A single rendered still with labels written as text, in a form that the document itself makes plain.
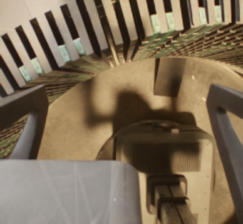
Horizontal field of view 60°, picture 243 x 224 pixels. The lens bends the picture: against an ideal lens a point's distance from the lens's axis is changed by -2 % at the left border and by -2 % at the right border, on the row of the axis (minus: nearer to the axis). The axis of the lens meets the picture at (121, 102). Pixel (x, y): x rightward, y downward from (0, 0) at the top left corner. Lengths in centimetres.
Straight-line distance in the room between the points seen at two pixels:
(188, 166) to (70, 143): 75
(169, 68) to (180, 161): 52
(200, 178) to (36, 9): 112
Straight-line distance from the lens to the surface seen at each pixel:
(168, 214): 99
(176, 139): 115
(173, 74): 131
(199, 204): 133
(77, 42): 32
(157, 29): 32
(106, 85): 136
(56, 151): 151
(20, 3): 36
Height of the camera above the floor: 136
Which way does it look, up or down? 84 degrees down
